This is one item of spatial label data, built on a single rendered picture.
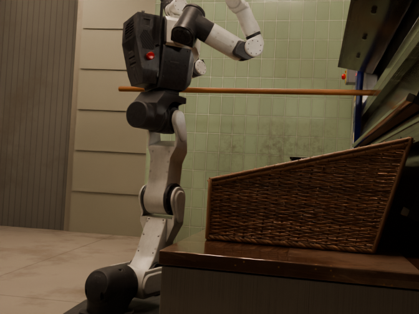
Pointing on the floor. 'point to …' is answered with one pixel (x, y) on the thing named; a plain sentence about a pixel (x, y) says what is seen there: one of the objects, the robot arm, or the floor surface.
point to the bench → (286, 279)
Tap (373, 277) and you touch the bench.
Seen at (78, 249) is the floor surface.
